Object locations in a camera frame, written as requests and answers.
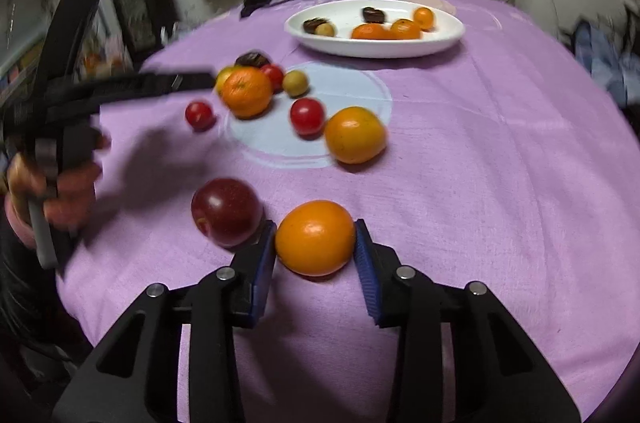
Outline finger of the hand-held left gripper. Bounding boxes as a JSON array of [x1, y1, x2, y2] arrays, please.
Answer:
[[30, 71, 216, 124], [27, 0, 108, 104]]

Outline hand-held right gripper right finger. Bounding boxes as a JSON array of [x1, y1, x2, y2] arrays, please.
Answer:
[[353, 218, 582, 423]]

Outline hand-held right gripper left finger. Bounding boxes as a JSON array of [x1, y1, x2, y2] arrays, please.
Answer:
[[52, 219, 278, 423]]

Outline large orange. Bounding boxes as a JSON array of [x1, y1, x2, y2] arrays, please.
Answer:
[[324, 106, 388, 165], [220, 67, 274, 120], [274, 200, 357, 278]]

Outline white oval plate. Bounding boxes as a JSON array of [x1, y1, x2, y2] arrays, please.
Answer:
[[284, 0, 466, 59]]

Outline person's left forearm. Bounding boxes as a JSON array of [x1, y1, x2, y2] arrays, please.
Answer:
[[0, 218, 96, 409]]

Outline person's left hand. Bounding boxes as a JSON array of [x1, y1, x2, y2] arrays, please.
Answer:
[[4, 134, 112, 249]]

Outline red cherry tomato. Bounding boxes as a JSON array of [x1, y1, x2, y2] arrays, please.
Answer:
[[260, 64, 286, 94], [289, 98, 327, 137], [184, 101, 217, 132]]

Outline red apple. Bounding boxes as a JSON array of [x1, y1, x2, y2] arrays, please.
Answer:
[[191, 178, 264, 249]]

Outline purple tablecloth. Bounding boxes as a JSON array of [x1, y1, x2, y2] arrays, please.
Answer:
[[55, 0, 640, 423]]

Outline small mandarin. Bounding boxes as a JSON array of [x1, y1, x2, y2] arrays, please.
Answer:
[[351, 24, 393, 41], [389, 18, 423, 40]]

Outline small kumquat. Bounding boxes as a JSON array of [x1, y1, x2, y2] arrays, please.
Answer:
[[413, 6, 436, 31]]

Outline blue clothing pile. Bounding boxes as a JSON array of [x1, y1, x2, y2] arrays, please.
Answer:
[[565, 16, 640, 109]]

